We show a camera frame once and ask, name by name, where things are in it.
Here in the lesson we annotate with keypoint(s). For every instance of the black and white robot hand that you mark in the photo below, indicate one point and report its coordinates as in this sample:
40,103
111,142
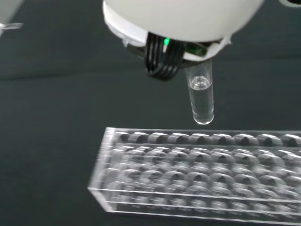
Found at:
178,26

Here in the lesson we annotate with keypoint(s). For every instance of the clear acrylic test tube rack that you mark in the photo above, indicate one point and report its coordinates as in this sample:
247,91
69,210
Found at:
202,174

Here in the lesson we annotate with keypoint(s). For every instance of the black bench cloth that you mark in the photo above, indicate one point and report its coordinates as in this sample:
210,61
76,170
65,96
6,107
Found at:
58,117

